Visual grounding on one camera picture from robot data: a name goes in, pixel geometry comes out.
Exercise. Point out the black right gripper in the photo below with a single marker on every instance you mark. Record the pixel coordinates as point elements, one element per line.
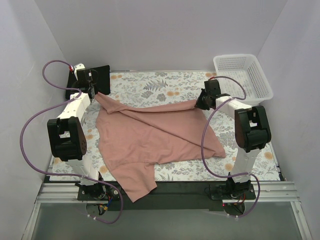
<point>200,101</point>

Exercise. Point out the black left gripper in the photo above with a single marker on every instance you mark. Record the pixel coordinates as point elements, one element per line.
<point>92,92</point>

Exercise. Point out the pink t shirt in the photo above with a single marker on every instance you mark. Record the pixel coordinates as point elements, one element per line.
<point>133,140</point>

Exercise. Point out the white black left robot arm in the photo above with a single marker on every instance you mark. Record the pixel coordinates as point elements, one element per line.
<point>66,136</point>

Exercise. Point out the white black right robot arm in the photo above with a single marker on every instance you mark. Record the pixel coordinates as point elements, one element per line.
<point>251,128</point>

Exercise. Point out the folded black t shirt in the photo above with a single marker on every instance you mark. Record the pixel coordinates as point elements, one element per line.
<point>100,74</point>

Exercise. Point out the white plastic basket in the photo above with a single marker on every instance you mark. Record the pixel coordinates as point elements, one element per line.
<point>246,70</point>

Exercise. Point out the floral patterned table mat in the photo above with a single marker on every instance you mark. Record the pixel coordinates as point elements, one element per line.
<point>147,89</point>

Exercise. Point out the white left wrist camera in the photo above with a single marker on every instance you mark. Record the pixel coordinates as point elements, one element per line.
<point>77,67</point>

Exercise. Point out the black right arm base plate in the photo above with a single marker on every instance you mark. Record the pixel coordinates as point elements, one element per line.
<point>229,190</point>

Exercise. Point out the aluminium frame rail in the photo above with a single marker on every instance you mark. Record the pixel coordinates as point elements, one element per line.
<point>173,211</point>

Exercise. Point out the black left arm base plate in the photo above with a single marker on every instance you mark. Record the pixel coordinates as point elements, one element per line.
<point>97,192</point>

